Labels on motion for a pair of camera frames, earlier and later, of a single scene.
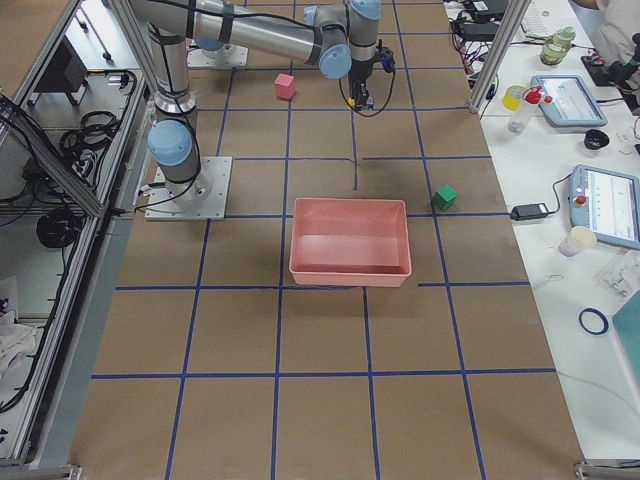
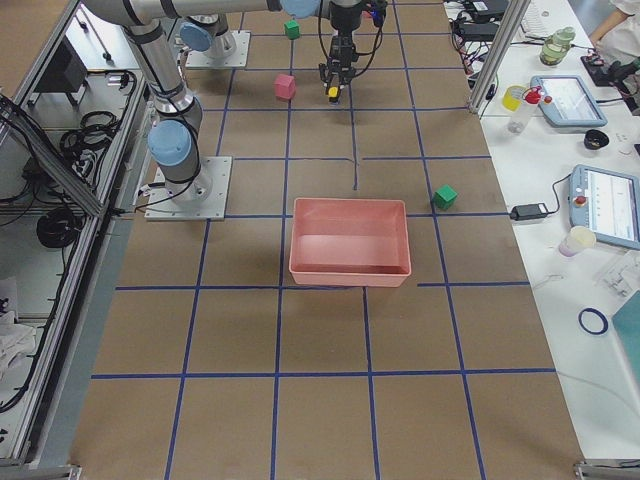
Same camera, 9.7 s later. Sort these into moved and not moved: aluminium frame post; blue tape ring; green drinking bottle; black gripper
Moved: black gripper
Not moved: blue tape ring; aluminium frame post; green drinking bottle
